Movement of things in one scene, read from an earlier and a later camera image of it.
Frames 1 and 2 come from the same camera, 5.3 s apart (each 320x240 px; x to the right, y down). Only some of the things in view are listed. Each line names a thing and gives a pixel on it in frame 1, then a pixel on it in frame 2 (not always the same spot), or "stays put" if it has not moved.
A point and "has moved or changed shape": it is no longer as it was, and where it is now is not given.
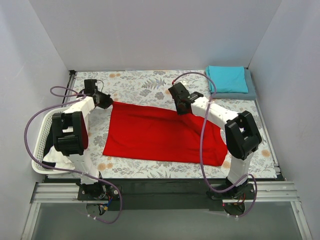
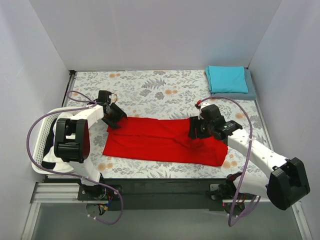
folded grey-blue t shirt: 251,95 stays put
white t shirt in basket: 61,160 stays put
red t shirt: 145,131 has moved or changed shape
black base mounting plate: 164,194 stays put
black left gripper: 106,101 -> 114,116
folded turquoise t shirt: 228,79 stays put
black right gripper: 181,108 -> 196,127
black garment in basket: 50,143 stays put
